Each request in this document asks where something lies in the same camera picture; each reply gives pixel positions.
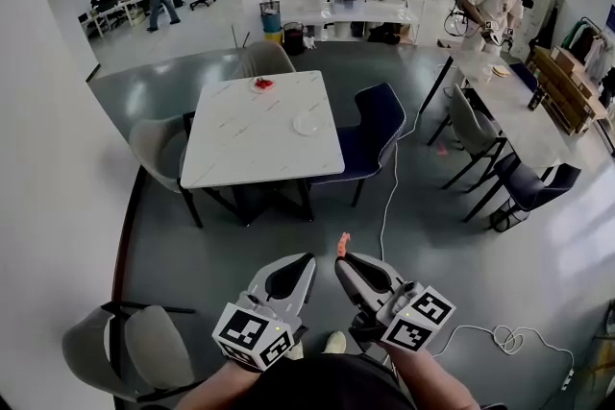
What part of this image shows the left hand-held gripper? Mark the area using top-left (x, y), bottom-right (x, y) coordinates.
top-left (211, 253), bottom-right (319, 374)

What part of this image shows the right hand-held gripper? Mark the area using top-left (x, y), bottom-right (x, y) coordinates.
top-left (334, 253), bottom-right (456, 354)

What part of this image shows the white plate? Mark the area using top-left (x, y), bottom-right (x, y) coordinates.
top-left (292, 109), bottom-right (324, 136)

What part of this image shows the person's left forearm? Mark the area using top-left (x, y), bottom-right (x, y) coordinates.
top-left (176, 358), bottom-right (261, 410)

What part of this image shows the person's right forearm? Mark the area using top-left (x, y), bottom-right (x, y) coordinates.
top-left (383, 343), bottom-right (481, 410)

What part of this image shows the person's right shoe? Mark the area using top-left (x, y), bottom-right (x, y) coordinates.
top-left (322, 330), bottom-right (348, 354)

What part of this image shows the person's black clothing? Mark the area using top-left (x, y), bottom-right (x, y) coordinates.
top-left (234, 351), bottom-right (415, 410)

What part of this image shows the white marble square table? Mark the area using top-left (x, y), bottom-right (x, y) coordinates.
top-left (180, 70), bottom-right (346, 228)

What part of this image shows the dark blue chair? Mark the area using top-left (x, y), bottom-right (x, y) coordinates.
top-left (462, 152), bottom-right (582, 232)
top-left (307, 82), bottom-right (407, 208)
top-left (508, 61), bottom-right (540, 93)

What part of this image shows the grey padded chair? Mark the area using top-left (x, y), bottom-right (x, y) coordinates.
top-left (61, 301), bottom-right (206, 404)
top-left (128, 111), bottom-right (204, 229)
top-left (427, 84), bottom-right (508, 191)
top-left (241, 40), bottom-right (297, 79)

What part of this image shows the long grey table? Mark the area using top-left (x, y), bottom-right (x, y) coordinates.
top-left (418, 43), bottom-right (600, 170)

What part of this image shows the black waste bin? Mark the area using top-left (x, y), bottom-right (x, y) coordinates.
top-left (283, 21), bottom-right (306, 57)

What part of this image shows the black bag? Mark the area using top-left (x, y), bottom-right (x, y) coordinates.
top-left (366, 21), bottom-right (403, 46)

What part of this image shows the dark bottle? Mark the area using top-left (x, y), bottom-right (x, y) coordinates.
top-left (527, 85), bottom-right (547, 113)

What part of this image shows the stack of cardboard boxes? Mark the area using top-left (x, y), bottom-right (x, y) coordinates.
top-left (525, 44), bottom-right (609, 136)

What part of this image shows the row of office desks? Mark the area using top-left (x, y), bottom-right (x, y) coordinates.
top-left (77, 0), bottom-right (175, 40)

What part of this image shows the clothes rack with garments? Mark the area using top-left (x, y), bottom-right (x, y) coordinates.
top-left (559, 15), bottom-right (615, 81)

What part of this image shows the long white floor cable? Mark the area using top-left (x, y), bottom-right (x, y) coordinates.
top-left (379, 61), bottom-right (455, 262)

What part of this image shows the black wire basket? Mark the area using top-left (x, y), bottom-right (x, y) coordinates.
top-left (489, 200), bottom-right (530, 234)

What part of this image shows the coiled white cable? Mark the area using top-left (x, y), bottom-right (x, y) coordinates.
top-left (430, 324), bottom-right (576, 383)

